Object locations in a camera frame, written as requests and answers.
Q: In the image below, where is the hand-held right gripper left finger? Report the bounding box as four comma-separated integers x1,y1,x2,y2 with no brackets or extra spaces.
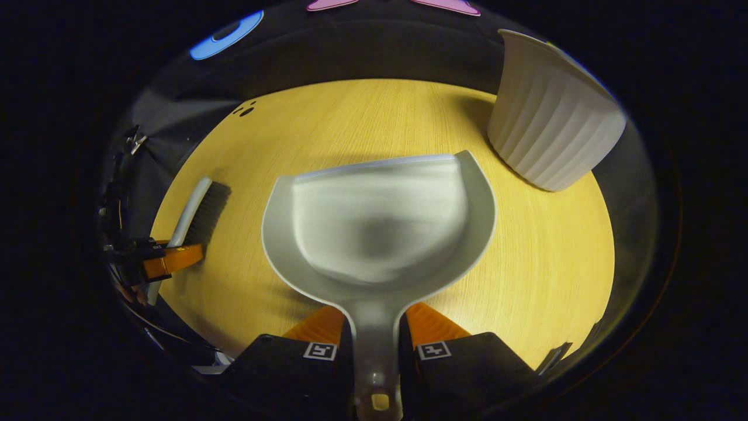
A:
225,304,355,421

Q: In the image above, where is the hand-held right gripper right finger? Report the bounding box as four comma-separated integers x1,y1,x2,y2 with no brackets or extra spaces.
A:
400,302,543,419

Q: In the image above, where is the small white broom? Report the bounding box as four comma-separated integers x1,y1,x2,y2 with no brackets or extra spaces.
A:
146,177,232,306

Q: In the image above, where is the white dustpan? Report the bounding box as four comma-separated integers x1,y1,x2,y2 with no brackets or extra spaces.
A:
261,150,497,421

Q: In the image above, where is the white ribbed garbage bin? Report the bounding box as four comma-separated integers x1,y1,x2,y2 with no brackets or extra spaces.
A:
487,29,627,192

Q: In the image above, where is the wooden desktop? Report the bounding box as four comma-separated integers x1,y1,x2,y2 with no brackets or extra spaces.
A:
151,79,615,369

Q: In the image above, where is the black backdrop cloth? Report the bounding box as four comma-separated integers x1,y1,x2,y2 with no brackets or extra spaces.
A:
99,0,661,375

